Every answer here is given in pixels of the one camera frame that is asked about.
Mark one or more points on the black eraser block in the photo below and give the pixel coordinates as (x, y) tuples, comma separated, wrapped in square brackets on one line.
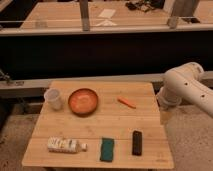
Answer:
[(137, 143)]

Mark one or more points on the white paper sheet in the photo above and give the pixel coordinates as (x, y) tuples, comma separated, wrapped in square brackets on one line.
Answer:
[(107, 13)]

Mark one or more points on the grey metal bracket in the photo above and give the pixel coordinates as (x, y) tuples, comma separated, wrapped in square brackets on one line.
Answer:
[(172, 22)]

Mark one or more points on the grey metal post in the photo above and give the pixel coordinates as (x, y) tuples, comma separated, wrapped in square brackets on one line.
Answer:
[(84, 10)]

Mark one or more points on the orange wooden bowl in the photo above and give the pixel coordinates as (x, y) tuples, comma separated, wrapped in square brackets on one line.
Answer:
[(83, 102)]

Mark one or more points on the white plastic bottle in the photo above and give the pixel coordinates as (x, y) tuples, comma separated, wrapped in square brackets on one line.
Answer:
[(65, 145)]

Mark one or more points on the translucent plastic cup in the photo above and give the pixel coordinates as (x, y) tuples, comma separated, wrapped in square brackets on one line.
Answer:
[(53, 98)]

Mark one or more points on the green sponge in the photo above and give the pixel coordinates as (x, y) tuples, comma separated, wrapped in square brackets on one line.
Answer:
[(107, 150)]

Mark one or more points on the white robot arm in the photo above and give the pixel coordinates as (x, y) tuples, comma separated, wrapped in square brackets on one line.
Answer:
[(184, 83)]

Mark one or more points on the orange marker pen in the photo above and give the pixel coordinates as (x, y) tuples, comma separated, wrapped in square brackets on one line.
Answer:
[(126, 102)]

